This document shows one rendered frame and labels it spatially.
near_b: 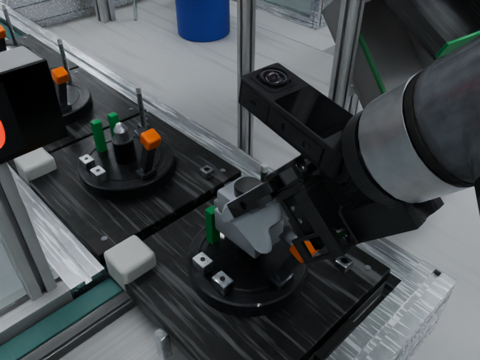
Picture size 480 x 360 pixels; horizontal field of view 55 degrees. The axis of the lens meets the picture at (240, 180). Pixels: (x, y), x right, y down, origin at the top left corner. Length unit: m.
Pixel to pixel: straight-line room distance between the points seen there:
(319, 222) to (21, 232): 0.30
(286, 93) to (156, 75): 0.86
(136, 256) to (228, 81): 0.70
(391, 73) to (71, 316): 0.50
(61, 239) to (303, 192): 0.37
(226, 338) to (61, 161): 0.40
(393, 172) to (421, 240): 0.50
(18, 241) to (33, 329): 0.11
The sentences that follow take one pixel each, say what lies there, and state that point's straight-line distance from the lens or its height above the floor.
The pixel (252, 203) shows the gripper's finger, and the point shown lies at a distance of 0.38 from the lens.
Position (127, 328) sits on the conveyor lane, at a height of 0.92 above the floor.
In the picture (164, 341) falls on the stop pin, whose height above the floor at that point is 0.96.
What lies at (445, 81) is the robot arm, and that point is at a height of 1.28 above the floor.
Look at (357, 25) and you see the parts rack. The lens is 0.57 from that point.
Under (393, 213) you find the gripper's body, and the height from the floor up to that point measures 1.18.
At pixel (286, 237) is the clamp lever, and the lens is 0.45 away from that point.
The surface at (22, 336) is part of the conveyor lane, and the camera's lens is 0.57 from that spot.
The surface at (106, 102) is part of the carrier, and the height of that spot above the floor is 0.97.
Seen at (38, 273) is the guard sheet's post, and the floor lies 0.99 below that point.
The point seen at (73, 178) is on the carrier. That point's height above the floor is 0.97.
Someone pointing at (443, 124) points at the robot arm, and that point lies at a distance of 0.26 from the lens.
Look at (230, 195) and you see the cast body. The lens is 0.47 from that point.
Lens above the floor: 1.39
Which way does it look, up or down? 39 degrees down
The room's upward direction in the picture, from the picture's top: straight up
